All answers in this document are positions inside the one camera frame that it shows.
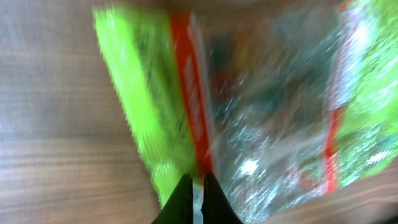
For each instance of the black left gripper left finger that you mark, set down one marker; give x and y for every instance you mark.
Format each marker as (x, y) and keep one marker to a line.
(179, 207)

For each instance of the green gummy candy bag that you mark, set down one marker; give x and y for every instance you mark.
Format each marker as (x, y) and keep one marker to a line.
(282, 101)

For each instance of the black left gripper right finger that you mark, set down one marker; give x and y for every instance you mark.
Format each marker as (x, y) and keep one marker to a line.
(215, 207)

